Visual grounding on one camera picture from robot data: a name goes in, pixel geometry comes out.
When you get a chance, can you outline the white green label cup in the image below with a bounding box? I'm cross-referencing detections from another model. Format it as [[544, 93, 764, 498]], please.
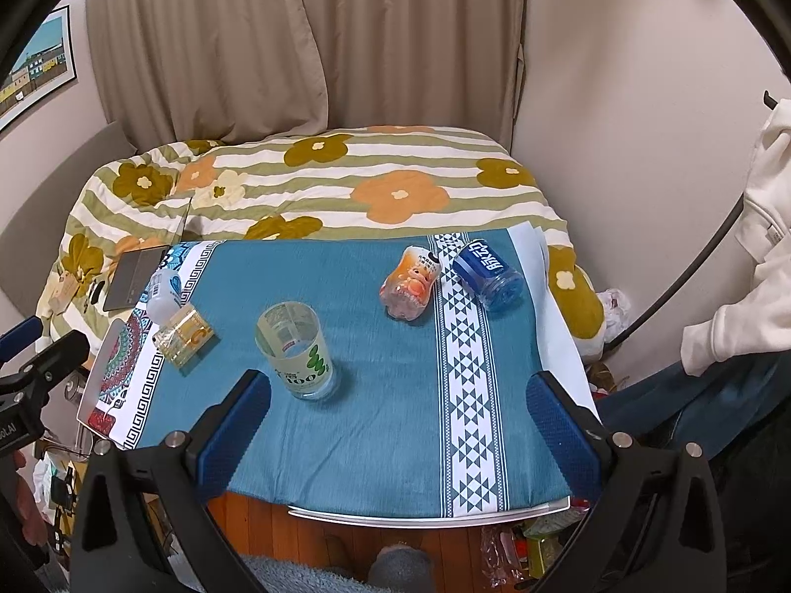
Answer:
[[255, 301, 337, 402]]

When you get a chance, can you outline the white blue logo cup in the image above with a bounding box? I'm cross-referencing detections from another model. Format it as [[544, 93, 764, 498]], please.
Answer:
[[146, 266, 182, 327]]

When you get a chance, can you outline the yellow orange label cup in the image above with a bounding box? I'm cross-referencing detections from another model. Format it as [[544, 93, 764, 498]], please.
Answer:
[[153, 304, 215, 368]]

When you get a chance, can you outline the blue label plastic cup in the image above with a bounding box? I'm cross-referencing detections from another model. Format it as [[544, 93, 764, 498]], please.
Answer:
[[452, 238, 526, 313]]

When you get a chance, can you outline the orange label plastic cup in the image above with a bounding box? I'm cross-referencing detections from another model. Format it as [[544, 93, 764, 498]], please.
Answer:
[[379, 245, 441, 323]]

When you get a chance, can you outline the person left hand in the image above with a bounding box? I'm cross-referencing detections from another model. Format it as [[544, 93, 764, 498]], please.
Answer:
[[13, 451, 48, 548]]

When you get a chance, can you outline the blue jeans leg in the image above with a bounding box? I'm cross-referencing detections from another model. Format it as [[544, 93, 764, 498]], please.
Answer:
[[598, 352, 790, 458]]

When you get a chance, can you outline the floral striped quilt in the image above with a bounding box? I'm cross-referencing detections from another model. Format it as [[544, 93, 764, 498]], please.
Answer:
[[36, 126, 606, 360]]

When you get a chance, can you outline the white plastic bag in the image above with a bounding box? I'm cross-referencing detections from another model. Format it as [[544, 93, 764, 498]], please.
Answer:
[[598, 288, 631, 344]]

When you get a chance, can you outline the cream hoodie sleeve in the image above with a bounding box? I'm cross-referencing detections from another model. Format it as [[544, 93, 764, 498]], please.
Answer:
[[681, 99, 790, 376]]

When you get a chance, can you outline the framed picture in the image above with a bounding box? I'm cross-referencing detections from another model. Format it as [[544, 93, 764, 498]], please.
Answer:
[[0, 5, 77, 131]]

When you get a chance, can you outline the teal patterned cloth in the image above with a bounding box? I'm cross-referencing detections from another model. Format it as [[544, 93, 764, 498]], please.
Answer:
[[78, 223, 593, 519]]

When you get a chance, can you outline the beige curtain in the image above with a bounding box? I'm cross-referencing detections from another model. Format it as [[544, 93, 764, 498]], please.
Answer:
[[86, 0, 526, 149]]

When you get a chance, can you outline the black cable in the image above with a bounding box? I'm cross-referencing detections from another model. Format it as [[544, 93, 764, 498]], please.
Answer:
[[602, 193, 747, 363]]

